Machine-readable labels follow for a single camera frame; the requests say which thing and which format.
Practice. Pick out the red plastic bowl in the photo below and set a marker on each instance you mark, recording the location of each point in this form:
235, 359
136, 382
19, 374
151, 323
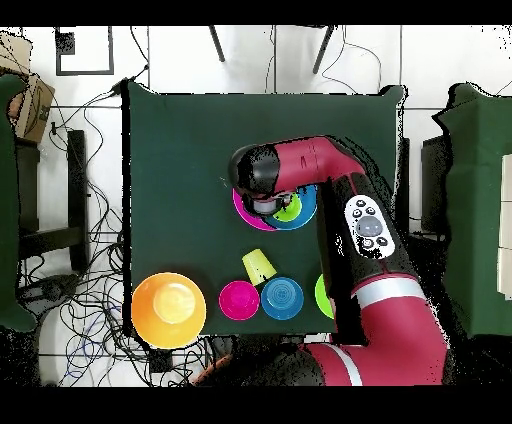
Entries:
239, 300

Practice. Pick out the large blue plastic bowl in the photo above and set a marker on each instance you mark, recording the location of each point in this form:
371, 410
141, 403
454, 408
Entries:
308, 212

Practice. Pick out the light green plastic cup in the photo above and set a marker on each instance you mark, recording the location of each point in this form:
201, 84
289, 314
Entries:
292, 214

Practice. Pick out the green cloth covered table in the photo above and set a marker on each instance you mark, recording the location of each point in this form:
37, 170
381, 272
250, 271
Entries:
472, 200
8, 200

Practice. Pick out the cardboard box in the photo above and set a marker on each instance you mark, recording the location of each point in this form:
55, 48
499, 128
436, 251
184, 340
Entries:
34, 108

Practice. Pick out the small blue plastic bowl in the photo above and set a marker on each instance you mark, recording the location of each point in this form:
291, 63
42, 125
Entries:
282, 298

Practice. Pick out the pink plastic bowl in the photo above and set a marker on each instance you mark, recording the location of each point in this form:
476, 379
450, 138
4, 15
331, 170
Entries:
244, 214

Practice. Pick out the black table frame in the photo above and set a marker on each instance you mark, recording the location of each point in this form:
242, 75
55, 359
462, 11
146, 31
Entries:
77, 200

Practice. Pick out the black box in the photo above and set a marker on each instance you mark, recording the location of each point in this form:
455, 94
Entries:
434, 180

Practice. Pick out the yellow plastic cup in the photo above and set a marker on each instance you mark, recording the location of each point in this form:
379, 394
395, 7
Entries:
258, 266

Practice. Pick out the black stand leg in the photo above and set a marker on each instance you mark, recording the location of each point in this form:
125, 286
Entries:
323, 50
216, 44

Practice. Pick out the grey stand base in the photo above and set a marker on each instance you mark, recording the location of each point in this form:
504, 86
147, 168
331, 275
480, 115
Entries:
48, 292

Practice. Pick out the orange plastic bowl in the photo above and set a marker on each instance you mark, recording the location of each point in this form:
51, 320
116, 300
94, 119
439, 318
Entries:
148, 324

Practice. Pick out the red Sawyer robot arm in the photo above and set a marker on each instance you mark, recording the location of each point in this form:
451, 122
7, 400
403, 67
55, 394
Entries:
320, 160

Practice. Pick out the dark green table cloth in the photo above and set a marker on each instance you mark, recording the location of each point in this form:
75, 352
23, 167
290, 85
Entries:
180, 140

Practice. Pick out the green plastic bowl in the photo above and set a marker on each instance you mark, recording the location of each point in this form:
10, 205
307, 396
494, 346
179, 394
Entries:
323, 298

